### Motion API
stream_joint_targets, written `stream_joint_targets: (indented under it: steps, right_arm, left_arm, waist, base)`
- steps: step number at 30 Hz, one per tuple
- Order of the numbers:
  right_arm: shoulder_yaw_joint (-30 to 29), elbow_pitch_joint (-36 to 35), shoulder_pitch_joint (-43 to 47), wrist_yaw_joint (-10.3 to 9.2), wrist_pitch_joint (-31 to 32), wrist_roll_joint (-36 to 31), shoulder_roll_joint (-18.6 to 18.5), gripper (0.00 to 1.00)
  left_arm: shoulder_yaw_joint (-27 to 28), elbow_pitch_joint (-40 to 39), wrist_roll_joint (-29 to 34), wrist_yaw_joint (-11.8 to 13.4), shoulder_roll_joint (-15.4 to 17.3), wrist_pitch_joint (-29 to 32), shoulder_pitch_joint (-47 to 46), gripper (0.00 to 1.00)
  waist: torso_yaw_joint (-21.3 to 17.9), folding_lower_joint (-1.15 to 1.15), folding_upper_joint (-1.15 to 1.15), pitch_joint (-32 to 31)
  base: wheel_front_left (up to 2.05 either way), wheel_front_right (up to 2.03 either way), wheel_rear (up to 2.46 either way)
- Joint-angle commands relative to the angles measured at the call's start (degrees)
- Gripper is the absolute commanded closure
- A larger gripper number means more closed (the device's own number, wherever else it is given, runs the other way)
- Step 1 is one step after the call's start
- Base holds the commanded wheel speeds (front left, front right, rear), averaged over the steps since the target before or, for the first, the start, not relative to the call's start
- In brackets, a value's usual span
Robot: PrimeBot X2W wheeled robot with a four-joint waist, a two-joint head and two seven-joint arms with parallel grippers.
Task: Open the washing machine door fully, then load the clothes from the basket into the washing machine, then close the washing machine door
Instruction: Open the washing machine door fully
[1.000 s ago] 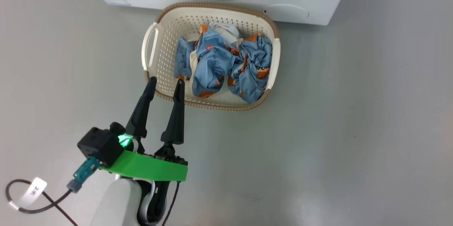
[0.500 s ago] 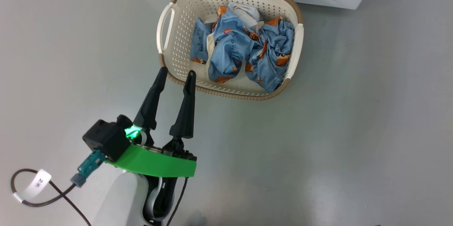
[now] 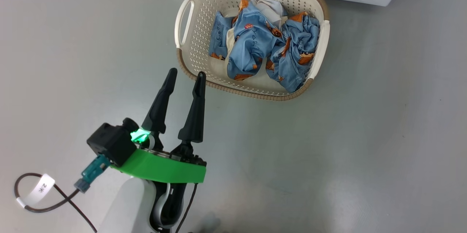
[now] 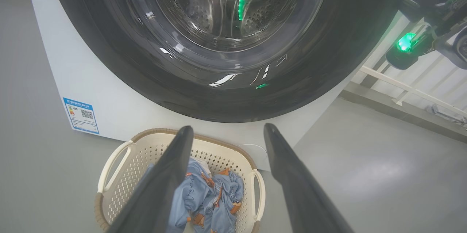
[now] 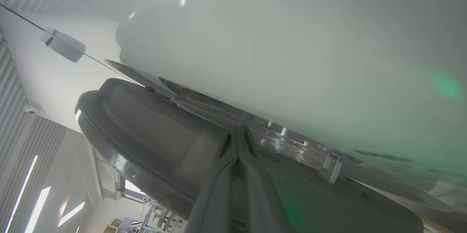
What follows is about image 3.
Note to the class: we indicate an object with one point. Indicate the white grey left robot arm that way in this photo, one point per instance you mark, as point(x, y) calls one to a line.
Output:
point(127, 207)

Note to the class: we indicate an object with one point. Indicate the cream perforated laundry basket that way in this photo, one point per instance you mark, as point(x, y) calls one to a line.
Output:
point(204, 14)

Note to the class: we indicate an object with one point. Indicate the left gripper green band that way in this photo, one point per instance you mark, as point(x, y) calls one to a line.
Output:
point(164, 167)

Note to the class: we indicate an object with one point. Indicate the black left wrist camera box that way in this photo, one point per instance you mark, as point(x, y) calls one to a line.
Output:
point(111, 141)

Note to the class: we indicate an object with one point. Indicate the white grey garment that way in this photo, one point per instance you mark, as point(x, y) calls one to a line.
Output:
point(270, 8)

